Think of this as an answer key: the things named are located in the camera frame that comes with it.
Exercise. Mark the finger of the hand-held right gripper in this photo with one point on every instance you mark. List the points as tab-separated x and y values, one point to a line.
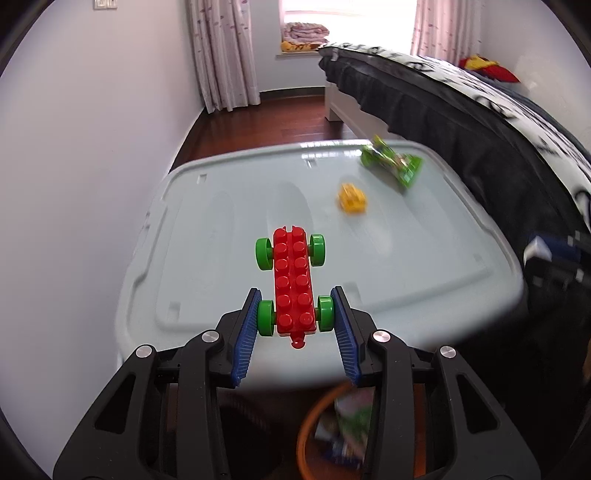
551	249

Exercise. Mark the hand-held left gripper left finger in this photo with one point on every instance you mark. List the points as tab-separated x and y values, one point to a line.
244	341

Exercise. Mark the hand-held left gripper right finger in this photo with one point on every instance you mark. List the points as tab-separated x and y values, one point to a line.
346	341

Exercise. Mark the red toy brick car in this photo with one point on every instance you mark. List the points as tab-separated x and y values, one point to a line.
291	286

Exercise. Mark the orange trash bin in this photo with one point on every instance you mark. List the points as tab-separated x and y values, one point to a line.
305	443

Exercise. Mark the white plastic storage box lid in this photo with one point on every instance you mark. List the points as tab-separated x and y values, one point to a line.
207	254

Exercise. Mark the bed with dark cover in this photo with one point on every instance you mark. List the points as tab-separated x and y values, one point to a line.
461	138

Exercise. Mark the yellow toy brick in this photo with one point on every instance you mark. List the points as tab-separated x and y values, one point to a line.
352	198

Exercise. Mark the red and yellow pillow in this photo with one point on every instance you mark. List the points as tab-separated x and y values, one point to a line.
489	69

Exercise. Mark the pink patterned curtain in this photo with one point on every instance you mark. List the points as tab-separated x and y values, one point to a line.
443	27
221	55

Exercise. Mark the windowsill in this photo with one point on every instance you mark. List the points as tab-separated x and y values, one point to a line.
295	54

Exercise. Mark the yellow patterned cloth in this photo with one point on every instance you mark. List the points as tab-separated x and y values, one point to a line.
298	46

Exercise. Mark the folded pink quilt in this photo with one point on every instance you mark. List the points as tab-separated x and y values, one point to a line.
304	32

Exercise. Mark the window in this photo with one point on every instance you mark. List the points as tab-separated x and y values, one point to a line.
346	9

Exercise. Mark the white bed frame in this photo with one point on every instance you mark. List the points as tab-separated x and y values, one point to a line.
351	108

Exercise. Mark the white wall switch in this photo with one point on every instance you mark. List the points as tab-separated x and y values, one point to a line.
105	3

